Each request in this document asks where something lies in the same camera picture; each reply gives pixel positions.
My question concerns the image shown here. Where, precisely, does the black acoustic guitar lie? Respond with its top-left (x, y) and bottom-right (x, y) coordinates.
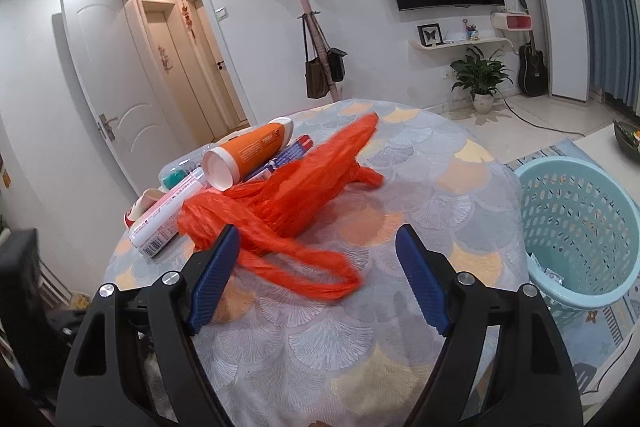
top-left (517, 29), bottom-right (548, 98)

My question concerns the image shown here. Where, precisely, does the brown handbag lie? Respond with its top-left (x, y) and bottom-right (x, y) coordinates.
top-left (305, 14), bottom-right (331, 100)

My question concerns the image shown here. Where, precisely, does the black shoulder bag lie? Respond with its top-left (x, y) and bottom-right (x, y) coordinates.
top-left (325, 47), bottom-right (348, 82)

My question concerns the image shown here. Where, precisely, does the white coffee table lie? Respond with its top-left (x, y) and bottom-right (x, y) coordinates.
top-left (570, 127), bottom-right (640, 188)

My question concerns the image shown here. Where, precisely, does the dark chair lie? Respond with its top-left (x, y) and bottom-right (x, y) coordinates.
top-left (0, 229), bottom-right (76, 408)

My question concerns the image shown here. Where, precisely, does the white open door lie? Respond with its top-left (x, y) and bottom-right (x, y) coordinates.
top-left (51, 0), bottom-right (186, 172)

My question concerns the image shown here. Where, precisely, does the white crumpled wrapper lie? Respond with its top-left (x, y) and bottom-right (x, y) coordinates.
top-left (529, 253), bottom-right (565, 289)

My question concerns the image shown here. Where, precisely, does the orange white tube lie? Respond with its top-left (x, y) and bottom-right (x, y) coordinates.
top-left (202, 118), bottom-right (295, 192)

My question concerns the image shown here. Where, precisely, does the low white wall shelf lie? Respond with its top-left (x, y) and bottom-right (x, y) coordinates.
top-left (409, 37), bottom-right (511, 52)

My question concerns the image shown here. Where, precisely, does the orange plastic bag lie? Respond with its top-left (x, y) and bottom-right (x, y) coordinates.
top-left (177, 113), bottom-right (386, 303)

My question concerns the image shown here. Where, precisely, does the butterfly picture frame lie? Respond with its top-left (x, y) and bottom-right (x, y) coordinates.
top-left (417, 23), bottom-right (443, 46)

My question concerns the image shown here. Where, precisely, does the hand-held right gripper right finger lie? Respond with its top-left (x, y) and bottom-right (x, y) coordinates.
top-left (395, 223), bottom-right (586, 427)

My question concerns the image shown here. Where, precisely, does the red white box shelf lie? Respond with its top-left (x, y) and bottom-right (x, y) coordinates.
top-left (491, 12), bottom-right (532, 32)

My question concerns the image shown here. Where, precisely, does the light blue plastic basket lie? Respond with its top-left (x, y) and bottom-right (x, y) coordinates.
top-left (514, 157), bottom-right (640, 328)

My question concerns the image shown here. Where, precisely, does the teal packet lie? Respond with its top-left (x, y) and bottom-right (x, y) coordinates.
top-left (159, 159), bottom-right (201, 192)

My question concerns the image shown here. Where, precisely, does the red blue toothpaste box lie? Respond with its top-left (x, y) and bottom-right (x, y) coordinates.
top-left (245, 134), bottom-right (315, 182)

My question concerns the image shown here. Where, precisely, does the pink white tube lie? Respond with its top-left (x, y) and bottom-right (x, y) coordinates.
top-left (127, 167), bottom-right (211, 258)

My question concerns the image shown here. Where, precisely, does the dark bowl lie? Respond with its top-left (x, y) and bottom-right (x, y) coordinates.
top-left (612, 119), bottom-right (640, 155)

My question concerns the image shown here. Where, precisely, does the red white small container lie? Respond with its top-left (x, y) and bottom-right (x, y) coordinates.
top-left (124, 188), bottom-right (163, 228)

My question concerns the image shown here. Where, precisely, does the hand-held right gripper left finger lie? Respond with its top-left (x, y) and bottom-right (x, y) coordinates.
top-left (56, 224), bottom-right (242, 427)

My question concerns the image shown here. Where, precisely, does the potted green plant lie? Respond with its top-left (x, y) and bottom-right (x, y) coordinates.
top-left (450, 47), bottom-right (513, 114)

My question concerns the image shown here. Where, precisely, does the black floor cable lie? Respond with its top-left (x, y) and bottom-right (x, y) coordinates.
top-left (500, 94), bottom-right (586, 138)

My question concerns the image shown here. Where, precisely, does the hallway door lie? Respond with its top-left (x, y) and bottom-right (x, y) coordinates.
top-left (187, 0), bottom-right (251, 128)

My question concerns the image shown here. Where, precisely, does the white standing air conditioner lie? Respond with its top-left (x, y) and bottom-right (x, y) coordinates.
top-left (523, 0), bottom-right (588, 102)

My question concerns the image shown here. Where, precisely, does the patterned tablecloth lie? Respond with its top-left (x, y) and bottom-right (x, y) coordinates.
top-left (102, 99), bottom-right (531, 427)

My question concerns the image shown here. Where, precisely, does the blue grey curtain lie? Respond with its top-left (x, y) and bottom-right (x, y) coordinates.
top-left (542, 0), bottom-right (640, 118)

